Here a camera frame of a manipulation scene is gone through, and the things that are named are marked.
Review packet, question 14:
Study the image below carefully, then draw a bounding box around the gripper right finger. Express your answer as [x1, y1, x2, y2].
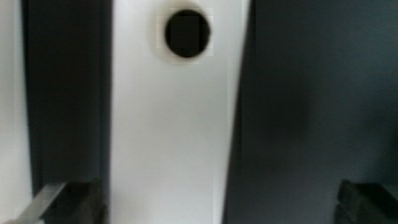
[334, 180, 398, 224]

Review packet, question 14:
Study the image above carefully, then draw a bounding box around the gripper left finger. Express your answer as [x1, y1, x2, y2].
[11, 180, 107, 224]

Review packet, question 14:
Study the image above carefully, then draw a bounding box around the white chair back part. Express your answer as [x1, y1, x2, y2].
[0, 0, 253, 224]

